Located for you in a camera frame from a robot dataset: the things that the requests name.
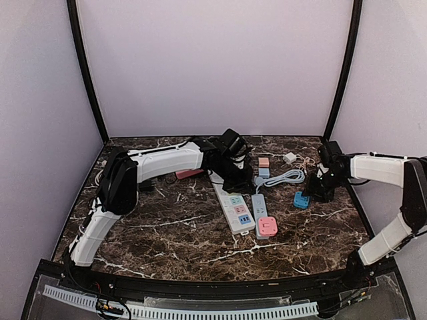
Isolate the pink charger block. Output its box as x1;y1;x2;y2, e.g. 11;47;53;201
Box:
258;157;270;168

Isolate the white charger with cable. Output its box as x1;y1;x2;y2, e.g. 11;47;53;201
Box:
283;152;316;171

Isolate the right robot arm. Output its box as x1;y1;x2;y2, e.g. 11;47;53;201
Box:
303;152;426;289

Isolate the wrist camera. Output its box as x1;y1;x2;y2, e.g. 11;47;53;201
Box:
318;141;342;167
219;129;250;158

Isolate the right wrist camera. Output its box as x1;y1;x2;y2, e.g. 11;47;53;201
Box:
318;141;342;167

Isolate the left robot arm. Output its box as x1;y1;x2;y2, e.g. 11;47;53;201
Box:
65;129;254;291

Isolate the long white power strip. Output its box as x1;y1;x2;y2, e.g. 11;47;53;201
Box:
209;173;255;236

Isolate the blue charger block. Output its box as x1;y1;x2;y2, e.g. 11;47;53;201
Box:
258;167;270;179

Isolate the black front frame rail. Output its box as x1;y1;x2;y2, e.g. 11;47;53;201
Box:
36;259;396;301

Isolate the light blue coiled cable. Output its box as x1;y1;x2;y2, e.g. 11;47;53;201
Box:
252;169;306;196

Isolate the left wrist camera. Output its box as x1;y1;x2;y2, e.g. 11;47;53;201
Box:
219;129;250;158

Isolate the blue square adapter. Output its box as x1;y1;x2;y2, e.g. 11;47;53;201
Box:
293;191;311;209

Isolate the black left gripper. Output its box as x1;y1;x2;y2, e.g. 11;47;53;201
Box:
212;158;257;195

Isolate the white slotted cable duct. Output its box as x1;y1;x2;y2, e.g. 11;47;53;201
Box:
43;285;318;320

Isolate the pink triangular power strip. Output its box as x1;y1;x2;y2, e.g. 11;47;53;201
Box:
175;169;204;180

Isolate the black power adapter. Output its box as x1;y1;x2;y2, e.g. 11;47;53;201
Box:
138;180;155;193

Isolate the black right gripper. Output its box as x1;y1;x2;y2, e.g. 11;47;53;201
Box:
302;170;347;203

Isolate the pink square adapter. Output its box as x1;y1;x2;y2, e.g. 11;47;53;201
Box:
256;217;278;239

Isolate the grey-blue short power strip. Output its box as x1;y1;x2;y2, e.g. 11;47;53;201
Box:
252;194;269;240

